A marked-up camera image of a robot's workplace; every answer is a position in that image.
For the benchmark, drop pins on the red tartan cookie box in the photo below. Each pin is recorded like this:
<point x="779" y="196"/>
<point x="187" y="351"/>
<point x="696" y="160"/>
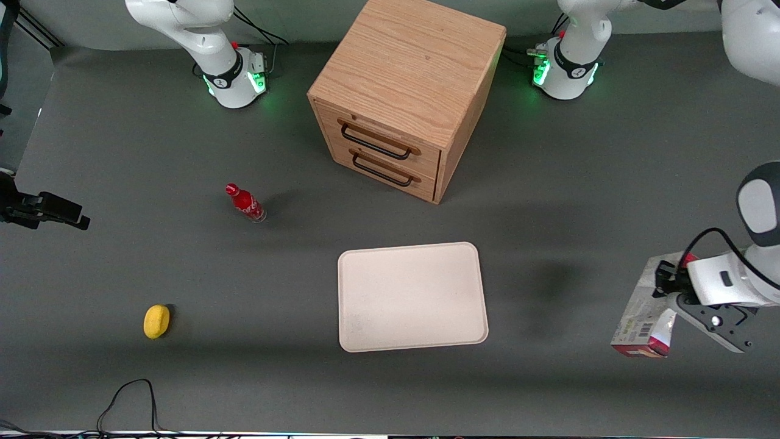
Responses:
<point x="640" y="317"/>

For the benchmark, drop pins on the cream rectangular tray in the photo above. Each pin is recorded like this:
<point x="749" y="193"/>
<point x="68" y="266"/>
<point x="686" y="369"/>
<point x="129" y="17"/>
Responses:
<point x="411" y="299"/>

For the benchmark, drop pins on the yellow lemon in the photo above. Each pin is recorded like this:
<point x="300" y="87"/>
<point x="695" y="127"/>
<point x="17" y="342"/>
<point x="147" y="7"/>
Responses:
<point x="156" y="321"/>

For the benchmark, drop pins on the red cola bottle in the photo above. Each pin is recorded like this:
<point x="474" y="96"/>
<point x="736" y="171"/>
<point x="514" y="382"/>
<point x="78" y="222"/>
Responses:
<point x="247" y="204"/>

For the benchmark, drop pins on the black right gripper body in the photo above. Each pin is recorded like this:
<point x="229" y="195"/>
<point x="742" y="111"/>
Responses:
<point x="18" y="206"/>

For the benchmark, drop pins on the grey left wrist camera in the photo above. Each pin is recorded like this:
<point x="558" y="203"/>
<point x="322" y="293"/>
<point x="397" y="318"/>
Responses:
<point x="725" y="332"/>

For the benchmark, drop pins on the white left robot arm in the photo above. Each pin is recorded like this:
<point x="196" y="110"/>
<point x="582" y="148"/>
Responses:
<point x="570" y="73"/>

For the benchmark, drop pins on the wooden two-drawer cabinet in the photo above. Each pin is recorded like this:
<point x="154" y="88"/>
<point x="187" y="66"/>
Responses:
<point x="408" y="67"/>

